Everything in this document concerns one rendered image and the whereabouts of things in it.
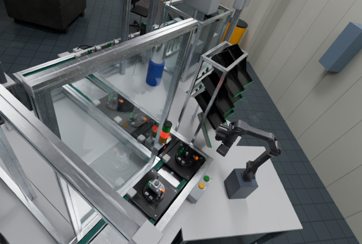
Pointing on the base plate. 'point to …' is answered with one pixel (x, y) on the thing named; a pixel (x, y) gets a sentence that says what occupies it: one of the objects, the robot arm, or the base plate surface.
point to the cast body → (155, 186)
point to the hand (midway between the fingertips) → (224, 148)
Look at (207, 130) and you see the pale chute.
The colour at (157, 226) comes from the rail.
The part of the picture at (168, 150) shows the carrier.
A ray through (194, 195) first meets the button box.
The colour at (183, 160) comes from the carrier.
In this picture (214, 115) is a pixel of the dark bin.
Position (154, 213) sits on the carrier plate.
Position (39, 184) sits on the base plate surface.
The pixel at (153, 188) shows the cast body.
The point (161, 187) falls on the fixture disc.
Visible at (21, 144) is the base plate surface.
